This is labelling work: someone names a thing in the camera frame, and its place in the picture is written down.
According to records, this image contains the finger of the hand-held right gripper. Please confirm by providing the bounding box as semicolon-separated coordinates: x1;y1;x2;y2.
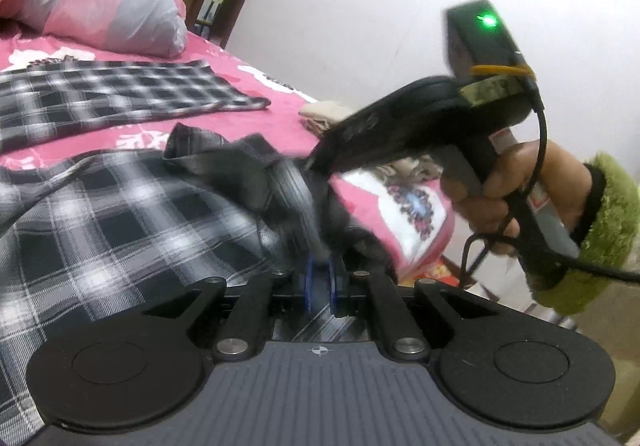
306;113;381;175

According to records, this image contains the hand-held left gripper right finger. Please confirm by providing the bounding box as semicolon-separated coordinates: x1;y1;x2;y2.
329;255;501;363

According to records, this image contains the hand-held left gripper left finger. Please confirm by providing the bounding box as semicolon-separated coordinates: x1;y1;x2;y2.
142;256;317;362

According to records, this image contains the black white plaid garment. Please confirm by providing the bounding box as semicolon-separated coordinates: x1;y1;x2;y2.
0;59;401;432

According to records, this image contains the person's right hand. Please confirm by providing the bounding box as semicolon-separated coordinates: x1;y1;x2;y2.
440;141;594;255

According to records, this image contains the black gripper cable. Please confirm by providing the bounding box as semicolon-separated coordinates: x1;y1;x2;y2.
457;106;640;290

